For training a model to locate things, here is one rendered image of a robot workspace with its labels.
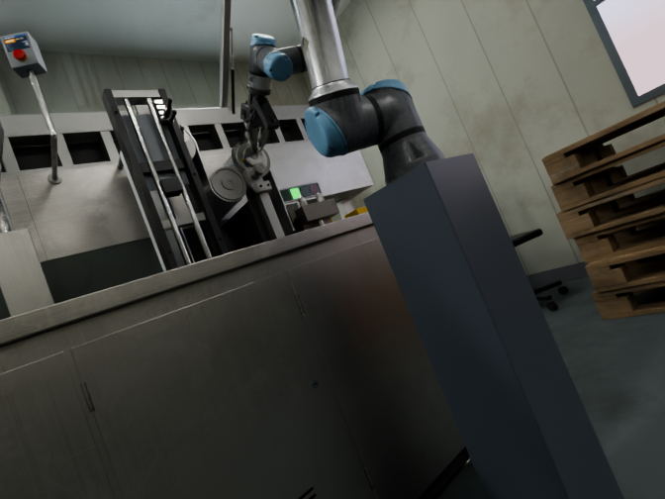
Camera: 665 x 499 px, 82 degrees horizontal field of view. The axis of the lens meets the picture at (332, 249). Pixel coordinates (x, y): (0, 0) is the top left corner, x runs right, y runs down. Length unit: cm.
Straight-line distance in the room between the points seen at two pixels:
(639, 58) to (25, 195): 331
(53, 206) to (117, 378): 84
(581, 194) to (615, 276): 44
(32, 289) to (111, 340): 40
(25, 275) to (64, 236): 34
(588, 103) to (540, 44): 56
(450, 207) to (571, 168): 153
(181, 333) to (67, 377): 21
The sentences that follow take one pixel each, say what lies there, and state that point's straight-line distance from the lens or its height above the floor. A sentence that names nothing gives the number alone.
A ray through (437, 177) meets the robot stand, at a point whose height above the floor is 86.
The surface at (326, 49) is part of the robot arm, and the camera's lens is 90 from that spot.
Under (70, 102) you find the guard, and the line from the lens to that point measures 177.
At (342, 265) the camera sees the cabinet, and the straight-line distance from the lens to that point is 113.
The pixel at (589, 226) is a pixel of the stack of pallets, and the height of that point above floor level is 49.
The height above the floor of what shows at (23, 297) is 100.
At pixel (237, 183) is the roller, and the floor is 117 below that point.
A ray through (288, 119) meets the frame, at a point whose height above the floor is 158.
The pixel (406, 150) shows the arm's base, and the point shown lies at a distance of 90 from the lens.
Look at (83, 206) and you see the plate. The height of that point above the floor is 130.
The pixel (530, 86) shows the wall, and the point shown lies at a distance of 350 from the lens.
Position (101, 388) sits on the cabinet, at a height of 72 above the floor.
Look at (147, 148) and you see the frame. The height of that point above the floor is 128.
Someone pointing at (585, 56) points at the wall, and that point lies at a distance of 341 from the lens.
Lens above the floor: 76
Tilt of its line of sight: 3 degrees up
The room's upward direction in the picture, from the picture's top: 22 degrees counter-clockwise
